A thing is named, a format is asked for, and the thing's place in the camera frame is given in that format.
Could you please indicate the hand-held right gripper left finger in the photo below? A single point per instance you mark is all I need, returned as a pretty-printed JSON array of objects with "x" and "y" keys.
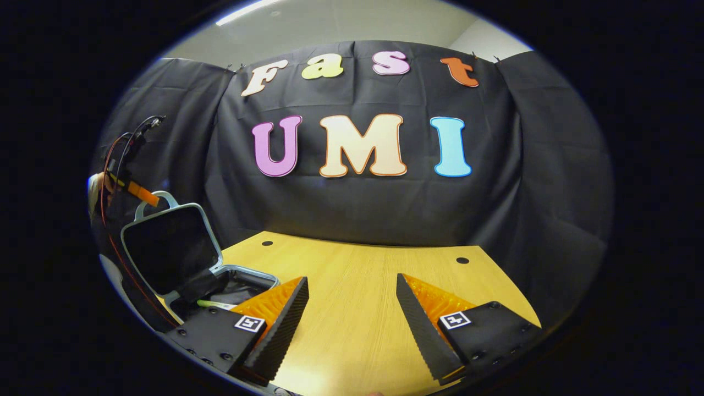
[{"x": 280, "y": 333}]

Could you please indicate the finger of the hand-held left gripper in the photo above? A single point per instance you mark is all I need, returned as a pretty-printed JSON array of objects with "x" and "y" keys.
[{"x": 143, "y": 193}]

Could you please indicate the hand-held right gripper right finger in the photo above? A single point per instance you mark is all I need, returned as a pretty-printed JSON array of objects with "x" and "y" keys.
[{"x": 423, "y": 333}]

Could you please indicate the light blue suitcase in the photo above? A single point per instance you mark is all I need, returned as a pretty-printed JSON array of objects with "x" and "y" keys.
[{"x": 170, "y": 247}]

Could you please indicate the white green skin care tube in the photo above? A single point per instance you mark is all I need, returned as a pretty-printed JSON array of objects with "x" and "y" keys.
[{"x": 217, "y": 304}]

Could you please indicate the black backdrop cloth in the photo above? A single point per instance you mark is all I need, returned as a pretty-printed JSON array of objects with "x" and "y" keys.
[{"x": 522, "y": 192}]

